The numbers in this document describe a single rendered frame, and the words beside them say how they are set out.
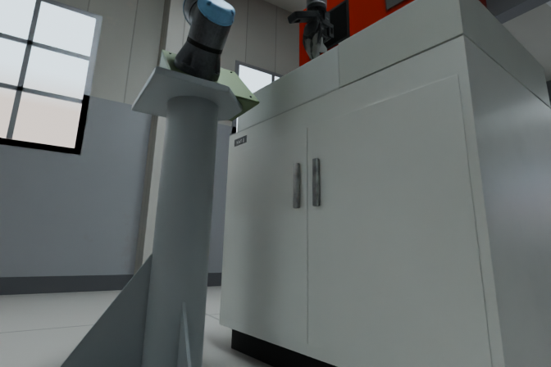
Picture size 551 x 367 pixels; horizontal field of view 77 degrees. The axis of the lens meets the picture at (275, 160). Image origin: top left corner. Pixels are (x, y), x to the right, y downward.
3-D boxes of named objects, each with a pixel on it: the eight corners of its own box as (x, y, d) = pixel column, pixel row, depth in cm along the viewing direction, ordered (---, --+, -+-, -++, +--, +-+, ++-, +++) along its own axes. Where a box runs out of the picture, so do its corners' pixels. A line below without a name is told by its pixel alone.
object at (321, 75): (255, 137, 149) (256, 106, 153) (359, 96, 107) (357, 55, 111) (236, 132, 144) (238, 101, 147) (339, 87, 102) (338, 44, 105)
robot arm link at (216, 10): (191, 41, 104) (205, -6, 98) (183, 29, 114) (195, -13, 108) (228, 53, 110) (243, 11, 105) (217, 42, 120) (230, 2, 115)
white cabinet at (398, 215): (332, 327, 166) (330, 160, 186) (603, 395, 93) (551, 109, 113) (213, 349, 127) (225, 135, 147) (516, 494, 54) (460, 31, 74)
